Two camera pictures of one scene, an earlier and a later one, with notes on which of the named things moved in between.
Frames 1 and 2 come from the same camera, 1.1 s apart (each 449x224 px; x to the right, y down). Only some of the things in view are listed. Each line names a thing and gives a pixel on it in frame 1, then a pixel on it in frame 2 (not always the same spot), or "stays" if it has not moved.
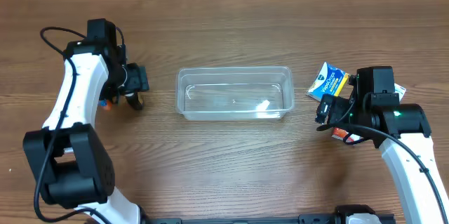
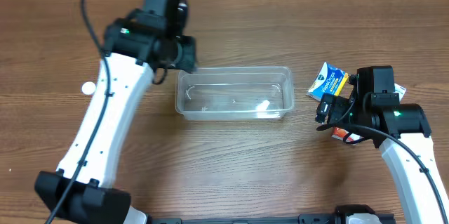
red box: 340,133 stays
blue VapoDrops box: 329,80 stays
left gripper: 138,81 to 187,54
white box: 400,90 stays
